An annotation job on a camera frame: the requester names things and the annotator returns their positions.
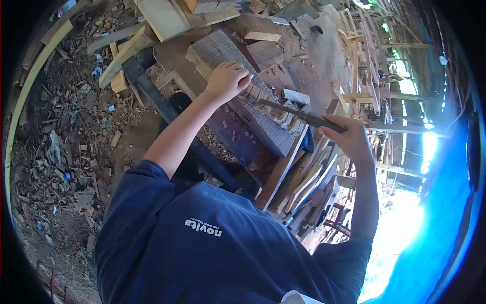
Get person's right hand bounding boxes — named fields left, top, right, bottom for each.
left=318, top=113, right=376, bottom=163

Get person's left hand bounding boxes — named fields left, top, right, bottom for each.
left=205, top=62, right=254, bottom=105

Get person's left fingers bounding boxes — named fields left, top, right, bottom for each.
left=218, top=62, right=249, bottom=74

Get person's right fingers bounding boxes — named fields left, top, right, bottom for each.
left=322, top=113, right=363, bottom=128

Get dark chisel tool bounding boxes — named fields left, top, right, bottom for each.
left=258, top=99, right=348, bottom=134

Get grey carved wooden plank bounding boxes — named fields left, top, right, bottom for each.
left=185, top=30, right=309, bottom=157

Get short brown wooden block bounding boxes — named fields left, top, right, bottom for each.
left=232, top=14, right=283, bottom=42
left=246, top=40, right=285, bottom=73

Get small pale wood block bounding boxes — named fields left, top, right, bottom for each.
left=282, top=88, right=311, bottom=106

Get stack of wooden planks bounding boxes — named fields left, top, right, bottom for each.
left=268, top=133, right=357, bottom=244

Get brown wooden board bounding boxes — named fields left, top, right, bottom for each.
left=254, top=125, right=309, bottom=212

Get black wooden beam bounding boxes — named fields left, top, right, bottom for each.
left=121, top=56, right=249, bottom=192

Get wide pale wooden board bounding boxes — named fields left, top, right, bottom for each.
left=135, top=0, right=191, bottom=43

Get long pale wooden plank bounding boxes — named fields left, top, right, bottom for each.
left=98, top=26, right=149, bottom=90

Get person's body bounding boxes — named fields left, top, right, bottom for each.
left=94, top=160, right=373, bottom=304

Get pile of wood scraps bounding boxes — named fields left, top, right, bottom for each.
left=15, top=72, right=128, bottom=251

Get curved pale wooden strip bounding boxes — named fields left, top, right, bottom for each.
left=4, top=19, right=74, bottom=215

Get wooden frame racks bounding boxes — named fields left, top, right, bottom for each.
left=337, top=7, right=393, bottom=116

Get red metal frame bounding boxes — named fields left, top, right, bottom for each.
left=35, top=260, right=70, bottom=304

